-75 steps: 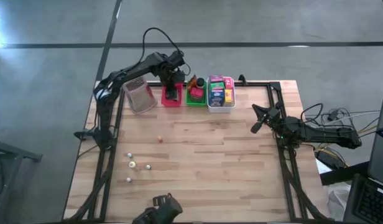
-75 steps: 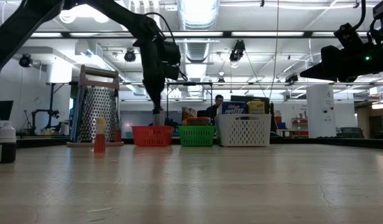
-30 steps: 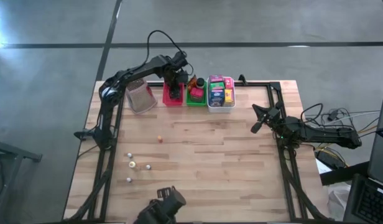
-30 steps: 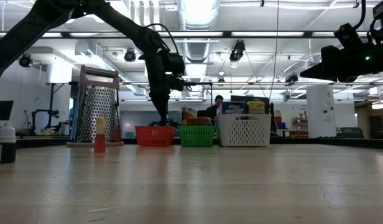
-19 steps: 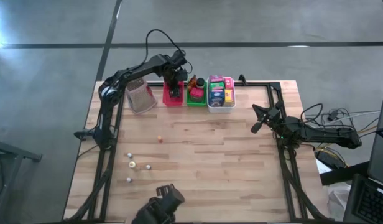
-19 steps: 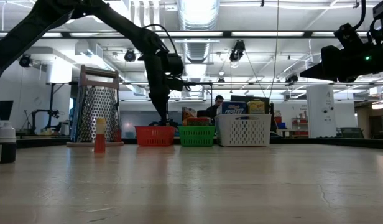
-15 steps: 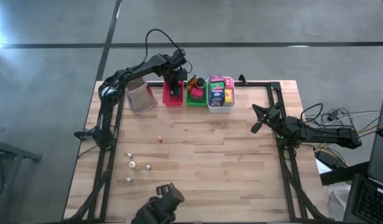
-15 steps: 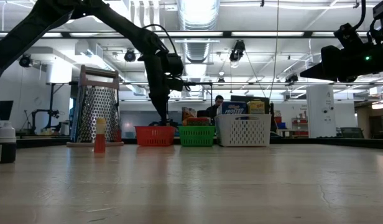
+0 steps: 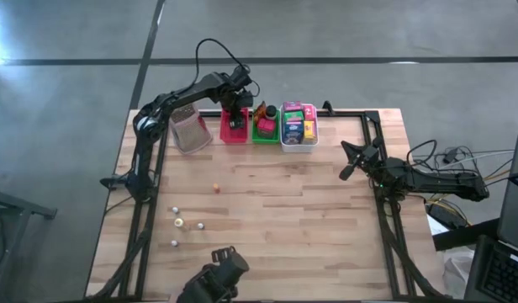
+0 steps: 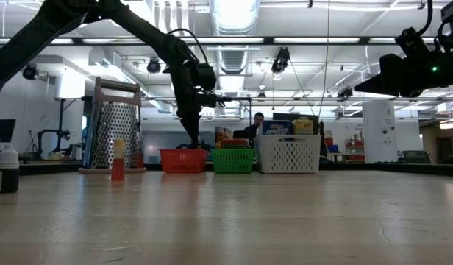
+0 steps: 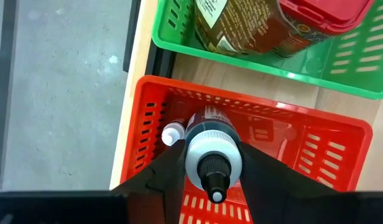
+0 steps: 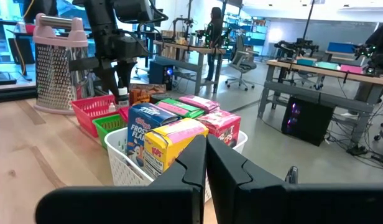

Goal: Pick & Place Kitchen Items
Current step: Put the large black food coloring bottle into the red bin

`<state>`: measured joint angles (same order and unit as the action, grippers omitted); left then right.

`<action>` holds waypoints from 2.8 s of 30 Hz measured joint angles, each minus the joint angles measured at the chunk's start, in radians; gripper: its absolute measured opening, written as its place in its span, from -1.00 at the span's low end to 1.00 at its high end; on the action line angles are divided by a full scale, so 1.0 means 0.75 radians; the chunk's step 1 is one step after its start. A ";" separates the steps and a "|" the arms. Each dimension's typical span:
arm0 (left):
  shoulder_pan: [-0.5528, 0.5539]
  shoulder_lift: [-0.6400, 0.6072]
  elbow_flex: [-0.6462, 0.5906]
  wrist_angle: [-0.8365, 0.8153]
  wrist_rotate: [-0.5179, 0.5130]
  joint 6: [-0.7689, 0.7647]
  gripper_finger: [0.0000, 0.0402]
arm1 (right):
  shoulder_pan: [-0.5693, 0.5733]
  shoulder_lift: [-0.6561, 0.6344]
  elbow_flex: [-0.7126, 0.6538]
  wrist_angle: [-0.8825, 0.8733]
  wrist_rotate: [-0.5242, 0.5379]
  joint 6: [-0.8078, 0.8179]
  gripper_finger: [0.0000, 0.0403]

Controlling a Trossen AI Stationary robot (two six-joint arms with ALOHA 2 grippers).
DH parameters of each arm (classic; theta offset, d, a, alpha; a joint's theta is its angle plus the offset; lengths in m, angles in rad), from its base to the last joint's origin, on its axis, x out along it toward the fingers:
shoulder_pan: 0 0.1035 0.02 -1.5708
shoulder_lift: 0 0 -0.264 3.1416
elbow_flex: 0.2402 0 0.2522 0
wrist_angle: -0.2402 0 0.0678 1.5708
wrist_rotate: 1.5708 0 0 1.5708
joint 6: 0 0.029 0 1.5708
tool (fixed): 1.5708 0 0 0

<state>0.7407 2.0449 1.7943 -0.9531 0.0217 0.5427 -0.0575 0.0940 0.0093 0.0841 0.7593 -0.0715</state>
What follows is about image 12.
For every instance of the blue storage shelf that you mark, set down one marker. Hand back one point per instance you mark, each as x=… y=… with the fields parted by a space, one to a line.
x=250 y=31

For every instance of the white plastic basket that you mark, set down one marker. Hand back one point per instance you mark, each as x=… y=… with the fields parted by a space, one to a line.
x=123 y=165

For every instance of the yellow Corn Pops cereal box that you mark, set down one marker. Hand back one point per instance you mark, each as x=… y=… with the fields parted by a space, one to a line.
x=169 y=140

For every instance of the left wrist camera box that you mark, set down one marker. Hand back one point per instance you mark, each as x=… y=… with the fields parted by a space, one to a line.
x=132 y=11

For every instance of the black cylinder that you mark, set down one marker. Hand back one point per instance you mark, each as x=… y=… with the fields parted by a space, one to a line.
x=160 y=98

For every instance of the teal plastic basket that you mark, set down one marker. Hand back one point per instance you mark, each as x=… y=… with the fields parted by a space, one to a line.
x=306 y=62
x=327 y=65

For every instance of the blue Frosted Flakes cereal box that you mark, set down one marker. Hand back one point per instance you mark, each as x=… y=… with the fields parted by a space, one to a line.
x=141 y=124

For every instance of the wooden workbench grey legs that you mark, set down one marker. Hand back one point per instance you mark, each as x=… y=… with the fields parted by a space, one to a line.
x=191 y=48

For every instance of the blue computer tower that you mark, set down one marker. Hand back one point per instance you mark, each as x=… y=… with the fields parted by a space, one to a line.
x=160 y=73

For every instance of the black computer tower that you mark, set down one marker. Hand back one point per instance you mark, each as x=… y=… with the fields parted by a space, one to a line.
x=309 y=121

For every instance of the red Froot Loops cereal box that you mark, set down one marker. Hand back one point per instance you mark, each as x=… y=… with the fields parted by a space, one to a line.
x=219 y=124

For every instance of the pink plastic basket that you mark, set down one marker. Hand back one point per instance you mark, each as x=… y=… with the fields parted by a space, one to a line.
x=351 y=69

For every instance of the grey office chair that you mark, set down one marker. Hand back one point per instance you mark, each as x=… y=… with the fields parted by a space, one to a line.
x=242 y=60

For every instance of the long wooden workbench grey frame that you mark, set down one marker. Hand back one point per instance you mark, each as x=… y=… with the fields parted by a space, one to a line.
x=319 y=72

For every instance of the black background robot arm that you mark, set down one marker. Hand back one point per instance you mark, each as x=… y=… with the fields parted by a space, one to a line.
x=295 y=45
x=364 y=49

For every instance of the green Apple Jacks cereal box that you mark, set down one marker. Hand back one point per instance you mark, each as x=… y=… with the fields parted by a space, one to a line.
x=182 y=109

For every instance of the black table clamp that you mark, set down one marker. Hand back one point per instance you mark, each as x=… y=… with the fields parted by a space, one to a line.
x=291 y=175

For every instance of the black monitor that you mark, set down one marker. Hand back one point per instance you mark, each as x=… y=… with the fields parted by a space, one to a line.
x=22 y=51

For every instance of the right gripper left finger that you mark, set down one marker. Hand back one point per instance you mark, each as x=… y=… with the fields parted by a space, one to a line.
x=132 y=205

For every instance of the red plastic basket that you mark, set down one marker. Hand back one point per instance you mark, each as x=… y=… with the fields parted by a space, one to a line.
x=89 y=112

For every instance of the purple Raisin Bran cereal box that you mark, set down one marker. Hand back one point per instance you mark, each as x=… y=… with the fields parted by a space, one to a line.
x=199 y=102

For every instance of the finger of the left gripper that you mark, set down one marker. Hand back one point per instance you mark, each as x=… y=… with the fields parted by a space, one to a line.
x=109 y=79
x=127 y=70

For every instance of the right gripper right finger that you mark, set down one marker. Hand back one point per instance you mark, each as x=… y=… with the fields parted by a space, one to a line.
x=272 y=205

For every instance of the taco seasoning mix packet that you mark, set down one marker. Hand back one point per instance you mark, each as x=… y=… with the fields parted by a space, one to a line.
x=146 y=93

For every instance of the green plastic basket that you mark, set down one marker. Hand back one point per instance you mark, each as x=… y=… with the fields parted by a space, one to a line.
x=109 y=124

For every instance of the person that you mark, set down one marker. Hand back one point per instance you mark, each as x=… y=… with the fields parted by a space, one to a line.
x=381 y=40
x=214 y=34

